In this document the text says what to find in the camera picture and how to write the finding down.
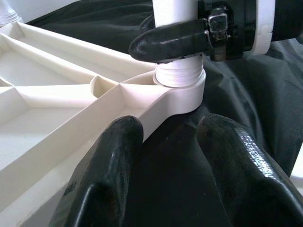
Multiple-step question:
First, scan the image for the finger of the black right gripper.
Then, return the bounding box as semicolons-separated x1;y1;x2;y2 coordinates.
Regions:
128;18;210;64

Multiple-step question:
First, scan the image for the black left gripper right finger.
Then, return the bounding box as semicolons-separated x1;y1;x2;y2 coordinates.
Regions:
196;113;303;227

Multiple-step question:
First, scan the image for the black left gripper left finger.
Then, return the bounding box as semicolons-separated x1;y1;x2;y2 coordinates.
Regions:
48;115;144;227

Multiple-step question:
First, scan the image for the white plastic table leg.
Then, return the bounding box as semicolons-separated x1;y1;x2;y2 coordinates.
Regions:
0;0;19;26
152;0;205;88

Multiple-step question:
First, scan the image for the white plastic children table top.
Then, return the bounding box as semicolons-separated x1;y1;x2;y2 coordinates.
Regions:
0;21;206;227

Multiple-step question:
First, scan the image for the white round plastic object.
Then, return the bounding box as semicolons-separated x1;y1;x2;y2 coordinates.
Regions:
290;165;303;181

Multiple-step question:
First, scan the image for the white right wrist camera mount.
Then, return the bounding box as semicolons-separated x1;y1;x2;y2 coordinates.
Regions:
250;0;276;56

